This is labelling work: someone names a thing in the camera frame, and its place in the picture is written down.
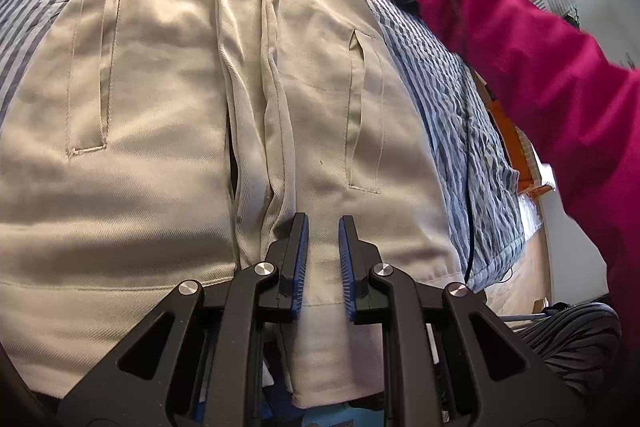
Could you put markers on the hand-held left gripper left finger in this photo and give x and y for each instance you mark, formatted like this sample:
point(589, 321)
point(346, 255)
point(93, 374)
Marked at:
point(301, 257)

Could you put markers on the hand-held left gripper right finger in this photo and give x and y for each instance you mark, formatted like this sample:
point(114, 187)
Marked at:
point(345, 257)

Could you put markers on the beige jacket with blue lining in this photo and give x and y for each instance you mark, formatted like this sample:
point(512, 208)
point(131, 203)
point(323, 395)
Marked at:
point(150, 157)

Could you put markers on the person's right forearm pink sleeve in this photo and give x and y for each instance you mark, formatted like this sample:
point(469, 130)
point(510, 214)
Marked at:
point(550, 82)

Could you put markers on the blue white striped blanket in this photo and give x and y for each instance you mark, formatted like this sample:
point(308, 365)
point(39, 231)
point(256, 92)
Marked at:
point(440, 82)

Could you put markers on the orange box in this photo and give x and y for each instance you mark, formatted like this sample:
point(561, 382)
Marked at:
point(510, 132)

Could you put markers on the person's striped pants leg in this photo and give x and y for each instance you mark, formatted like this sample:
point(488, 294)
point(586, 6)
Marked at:
point(575, 337)

